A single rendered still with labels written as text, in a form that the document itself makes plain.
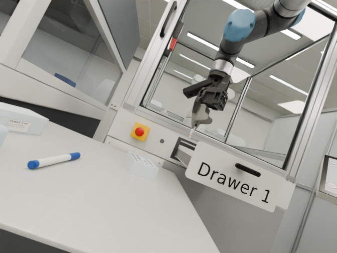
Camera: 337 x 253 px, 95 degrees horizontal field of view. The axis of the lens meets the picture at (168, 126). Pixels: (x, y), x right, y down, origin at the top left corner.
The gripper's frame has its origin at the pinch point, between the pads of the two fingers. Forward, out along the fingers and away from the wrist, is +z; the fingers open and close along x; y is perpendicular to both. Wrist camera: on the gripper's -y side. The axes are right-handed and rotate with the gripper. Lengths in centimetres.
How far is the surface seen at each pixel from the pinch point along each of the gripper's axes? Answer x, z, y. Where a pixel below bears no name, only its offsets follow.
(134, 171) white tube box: -14.3, 20.9, -4.6
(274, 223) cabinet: 60, 28, 34
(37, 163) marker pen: -38.9, 20.2, -3.0
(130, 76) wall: 176, -101, -317
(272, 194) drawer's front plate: 9.4, 11.3, 28.2
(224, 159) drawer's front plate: -2.5, 7.4, 15.1
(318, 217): 187, 22, 73
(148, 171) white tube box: -10.5, 19.8, -2.5
